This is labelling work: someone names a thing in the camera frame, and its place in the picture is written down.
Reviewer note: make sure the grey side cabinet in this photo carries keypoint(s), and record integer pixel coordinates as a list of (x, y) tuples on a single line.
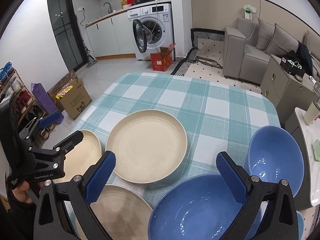
[(285, 91)]

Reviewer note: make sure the cream tumbler cup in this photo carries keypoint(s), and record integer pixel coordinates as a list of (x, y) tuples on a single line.
[(312, 114)]

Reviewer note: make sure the purple bag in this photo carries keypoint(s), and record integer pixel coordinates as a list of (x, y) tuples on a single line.
[(45, 101)]

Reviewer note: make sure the grey sofa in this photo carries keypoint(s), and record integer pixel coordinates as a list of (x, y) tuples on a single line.
[(249, 46)]

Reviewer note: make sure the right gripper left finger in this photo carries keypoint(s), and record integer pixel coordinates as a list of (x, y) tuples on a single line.
[(52, 220)]

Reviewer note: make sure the cardboard box with snacks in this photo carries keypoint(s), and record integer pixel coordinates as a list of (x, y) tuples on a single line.
[(70, 95)]

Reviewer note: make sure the wooden shoe rack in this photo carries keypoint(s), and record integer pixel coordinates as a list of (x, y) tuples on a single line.
[(26, 107)]

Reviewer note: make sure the teal checkered tablecloth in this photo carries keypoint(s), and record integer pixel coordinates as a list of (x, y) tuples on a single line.
[(216, 118)]

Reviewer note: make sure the white kitchen cabinets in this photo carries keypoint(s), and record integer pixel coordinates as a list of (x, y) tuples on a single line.
[(112, 38)]

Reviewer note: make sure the white marble coffee table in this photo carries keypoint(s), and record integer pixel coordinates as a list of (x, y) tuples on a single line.
[(305, 135)]

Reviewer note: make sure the person's left hand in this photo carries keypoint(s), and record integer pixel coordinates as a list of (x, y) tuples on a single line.
[(21, 193)]

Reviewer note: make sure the red cardboard box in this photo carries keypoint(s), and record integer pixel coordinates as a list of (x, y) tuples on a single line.
[(162, 60)]

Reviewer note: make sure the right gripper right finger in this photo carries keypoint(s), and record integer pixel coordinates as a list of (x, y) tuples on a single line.
[(280, 218)]

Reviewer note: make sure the green tissue pack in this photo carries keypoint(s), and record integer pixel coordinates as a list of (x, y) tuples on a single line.
[(316, 150)]

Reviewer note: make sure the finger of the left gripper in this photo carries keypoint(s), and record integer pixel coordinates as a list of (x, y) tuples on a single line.
[(60, 150), (37, 124)]

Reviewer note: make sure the large dark blue bowl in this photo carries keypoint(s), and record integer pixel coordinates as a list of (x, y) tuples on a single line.
[(201, 207)]

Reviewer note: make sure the beige plate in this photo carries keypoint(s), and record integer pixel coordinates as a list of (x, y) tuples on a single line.
[(122, 213), (85, 154), (149, 146)]

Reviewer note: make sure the light blue ribbed bowl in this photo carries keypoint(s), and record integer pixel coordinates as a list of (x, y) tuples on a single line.
[(300, 220)]

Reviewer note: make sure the white washing machine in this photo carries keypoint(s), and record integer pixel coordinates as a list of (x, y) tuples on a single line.
[(152, 28)]

